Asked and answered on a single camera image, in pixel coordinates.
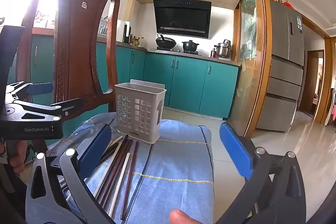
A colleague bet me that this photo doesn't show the glass sliding door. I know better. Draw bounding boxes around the glass sliding door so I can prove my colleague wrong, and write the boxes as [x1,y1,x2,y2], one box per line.
[227,0,272,138]

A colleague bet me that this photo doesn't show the cream chopstick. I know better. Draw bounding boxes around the cream chopstick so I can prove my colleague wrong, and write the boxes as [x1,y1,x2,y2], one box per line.
[108,153,131,218]

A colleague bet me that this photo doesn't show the hanging clothes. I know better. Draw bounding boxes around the hanging clothes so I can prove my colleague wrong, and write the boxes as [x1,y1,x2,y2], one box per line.
[324,90,336,127]

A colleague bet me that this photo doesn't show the black cooking pot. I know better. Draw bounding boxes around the black cooking pot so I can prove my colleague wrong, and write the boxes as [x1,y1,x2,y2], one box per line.
[182,40,200,53]

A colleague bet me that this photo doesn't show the white kitchen appliance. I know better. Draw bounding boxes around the white kitchen appliance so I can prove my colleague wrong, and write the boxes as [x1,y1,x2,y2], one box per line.
[116,20,131,44]

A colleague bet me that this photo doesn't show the person's left hand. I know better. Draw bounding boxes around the person's left hand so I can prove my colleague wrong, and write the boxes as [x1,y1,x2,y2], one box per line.
[7,140,28,174]

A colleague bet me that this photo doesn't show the black range hood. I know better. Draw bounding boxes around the black range hood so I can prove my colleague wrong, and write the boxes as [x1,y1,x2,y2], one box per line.
[153,0,212,39]

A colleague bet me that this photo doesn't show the stainless steel pot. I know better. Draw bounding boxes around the stainless steel pot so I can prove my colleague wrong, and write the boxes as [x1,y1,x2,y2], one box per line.
[214,39,234,58]

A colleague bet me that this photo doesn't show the group of condiment bottles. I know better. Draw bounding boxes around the group of condiment bottles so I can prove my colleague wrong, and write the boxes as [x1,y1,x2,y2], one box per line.
[130,34,148,47]

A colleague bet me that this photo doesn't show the white chopstick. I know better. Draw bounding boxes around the white chopstick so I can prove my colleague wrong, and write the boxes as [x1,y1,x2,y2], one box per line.
[94,136,124,198]

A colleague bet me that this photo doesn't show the dish rack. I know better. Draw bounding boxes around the dish rack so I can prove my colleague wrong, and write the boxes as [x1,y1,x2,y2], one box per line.
[98,18,110,36]

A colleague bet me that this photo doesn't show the black wok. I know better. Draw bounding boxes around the black wok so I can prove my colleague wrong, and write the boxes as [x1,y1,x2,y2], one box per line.
[155,34,177,49]

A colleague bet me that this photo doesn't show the dark brown chopstick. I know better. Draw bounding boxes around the dark brown chopstick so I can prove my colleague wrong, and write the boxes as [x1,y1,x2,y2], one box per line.
[101,139,134,209]

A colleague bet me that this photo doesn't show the white plastic utensil basket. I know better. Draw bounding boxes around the white plastic utensil basket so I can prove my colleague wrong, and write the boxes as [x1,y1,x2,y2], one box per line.
[115,79,167,145]

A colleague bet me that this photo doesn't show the reddish brown chopstick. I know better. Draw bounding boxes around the reddish brown chopstick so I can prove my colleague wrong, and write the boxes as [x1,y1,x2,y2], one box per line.
[96,135,130,202]
[120,140,139,220]

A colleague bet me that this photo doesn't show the wooden door frame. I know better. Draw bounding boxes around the wooden door frame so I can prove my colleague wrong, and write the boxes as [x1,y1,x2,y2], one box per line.
[299,14,336,125]

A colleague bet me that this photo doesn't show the grey refrigerator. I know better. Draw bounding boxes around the grey refrigerator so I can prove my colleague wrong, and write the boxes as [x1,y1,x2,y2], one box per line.
[256,0,306,133]

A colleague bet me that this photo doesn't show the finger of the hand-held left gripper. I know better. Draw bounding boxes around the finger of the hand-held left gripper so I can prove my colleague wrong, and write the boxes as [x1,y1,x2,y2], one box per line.
[5,81,54,102]
[4,98,82,122]

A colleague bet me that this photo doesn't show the person's right hand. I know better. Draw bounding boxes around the person's right hand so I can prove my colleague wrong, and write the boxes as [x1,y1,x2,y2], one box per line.
[169,210,201,224]

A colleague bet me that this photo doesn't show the blue checked cloth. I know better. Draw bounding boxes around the blue checked cloth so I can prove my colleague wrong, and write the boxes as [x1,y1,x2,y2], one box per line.
[46,112,214,224]

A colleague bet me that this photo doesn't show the black chopstick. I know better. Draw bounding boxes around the black chopstick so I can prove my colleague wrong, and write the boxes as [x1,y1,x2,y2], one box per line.
[99,144,120,163]

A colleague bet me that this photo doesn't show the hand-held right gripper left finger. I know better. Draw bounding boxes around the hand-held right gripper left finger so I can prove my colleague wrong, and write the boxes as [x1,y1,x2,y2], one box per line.
[25,124,116,224]

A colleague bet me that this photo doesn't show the teal base cabinets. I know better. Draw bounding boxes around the teal base cabinets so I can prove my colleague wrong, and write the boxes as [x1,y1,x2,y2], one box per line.
[29,35,240,120]

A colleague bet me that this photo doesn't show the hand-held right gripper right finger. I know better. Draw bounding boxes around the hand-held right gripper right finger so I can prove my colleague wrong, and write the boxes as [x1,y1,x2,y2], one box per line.
[215,123,314,224]

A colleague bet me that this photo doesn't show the carved wooden chair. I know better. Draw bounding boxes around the carved wooden chair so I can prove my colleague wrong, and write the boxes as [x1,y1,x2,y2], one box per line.
[16,0,121,152]

